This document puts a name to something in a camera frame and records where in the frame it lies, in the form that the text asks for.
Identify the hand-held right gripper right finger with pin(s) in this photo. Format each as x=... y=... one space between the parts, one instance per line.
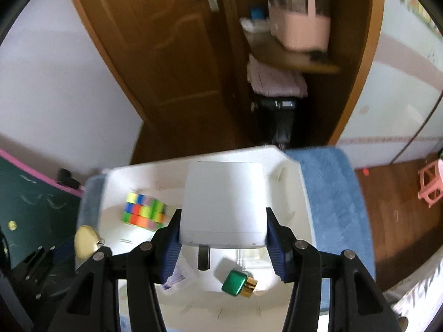
x=277 y=252

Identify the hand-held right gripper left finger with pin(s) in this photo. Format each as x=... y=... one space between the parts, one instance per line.
x=171 y=256

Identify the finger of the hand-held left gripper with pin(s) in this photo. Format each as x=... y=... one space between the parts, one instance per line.
x=45 y=269

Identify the green bottle with gold cap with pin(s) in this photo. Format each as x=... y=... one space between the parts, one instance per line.
x=235 y=282

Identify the multicoloured puzzle cube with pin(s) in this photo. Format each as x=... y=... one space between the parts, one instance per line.
x=142 y=211

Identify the white plastic storage tray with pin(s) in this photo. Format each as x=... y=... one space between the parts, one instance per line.
x=207 y=314

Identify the white charger plug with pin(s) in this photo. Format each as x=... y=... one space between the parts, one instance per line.
x=225 y=204

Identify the blue table cloth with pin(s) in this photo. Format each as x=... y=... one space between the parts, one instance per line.
x=332 y=207

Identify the black easel knob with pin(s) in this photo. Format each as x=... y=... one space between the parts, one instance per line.
x=67 y=178

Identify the dark appliance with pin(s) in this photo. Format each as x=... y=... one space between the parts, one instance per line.
x=277 y=117

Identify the checked white cloth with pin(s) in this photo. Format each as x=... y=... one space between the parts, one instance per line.
x=415 y=301

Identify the pink plastic stool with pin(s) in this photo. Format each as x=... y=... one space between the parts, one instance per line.
x=432 y=183

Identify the folded pink towels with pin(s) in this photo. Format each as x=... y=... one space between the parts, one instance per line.
x=277 y=79

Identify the brown wooden corner shelf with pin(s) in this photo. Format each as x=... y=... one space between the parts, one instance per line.
x=356 y=76

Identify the brown wooden door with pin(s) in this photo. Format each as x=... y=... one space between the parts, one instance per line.
x=138 y=58

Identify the floral sliding wardrobe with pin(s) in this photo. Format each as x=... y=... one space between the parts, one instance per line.
x=398 y=93

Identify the pink basket with clear dome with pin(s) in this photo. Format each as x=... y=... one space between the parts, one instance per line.
x=301 y=31

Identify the white paper packet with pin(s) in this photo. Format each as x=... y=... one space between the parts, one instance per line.
x=256 y=26

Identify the blue cup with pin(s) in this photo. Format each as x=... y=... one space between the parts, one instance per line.
x=258 y=13

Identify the green chalkboard with pink frame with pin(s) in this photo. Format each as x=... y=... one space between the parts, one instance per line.
x=31 y=207

